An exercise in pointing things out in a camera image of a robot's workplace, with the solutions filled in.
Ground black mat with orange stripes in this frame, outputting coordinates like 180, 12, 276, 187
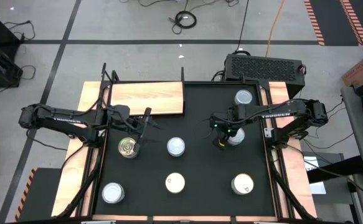
14, 167, 63, 223
303, 0, 363, 47

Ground coiled black floor cable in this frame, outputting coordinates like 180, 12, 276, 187
168, 10, 198, 35

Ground black table mat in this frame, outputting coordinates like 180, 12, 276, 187
93, 81, 277, 218

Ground black metal shelf frame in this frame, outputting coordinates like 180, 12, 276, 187
101, 62, 187, 118

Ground black perforated computer case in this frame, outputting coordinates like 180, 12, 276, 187
224, 53, 306, 96

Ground blue red pull-tab can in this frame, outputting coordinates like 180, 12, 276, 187
164, 172, 186, 194
230, 173, 255, 196
118, 137, 139, 159

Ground thin black power cord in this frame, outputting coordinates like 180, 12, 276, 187
233, 0, 250, 55

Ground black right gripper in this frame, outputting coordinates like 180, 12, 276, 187
210, 105, 243, 151

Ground green white tuna can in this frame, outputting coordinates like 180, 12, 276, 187
101, 182, 126, 205
227, 127, 246, 147
233, 89, 253, 106
166, 137, 186, 157

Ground orange power cord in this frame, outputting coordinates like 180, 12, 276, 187
265, 0, 286, 58

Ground black metal beam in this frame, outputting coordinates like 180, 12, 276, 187
305, 154, 363, 184

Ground black aluminium rig frame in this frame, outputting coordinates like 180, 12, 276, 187
56, 62, 318, 224

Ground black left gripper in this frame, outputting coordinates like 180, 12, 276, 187
106, 105, 153, 154

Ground white paper sheet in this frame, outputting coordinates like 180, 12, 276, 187
303, 155, 328, 195

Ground grey side table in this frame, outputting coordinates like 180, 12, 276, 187
340, 86, 363, 224

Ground light wooden shelf board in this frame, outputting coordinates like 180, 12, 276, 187
110, 81, 184, 116

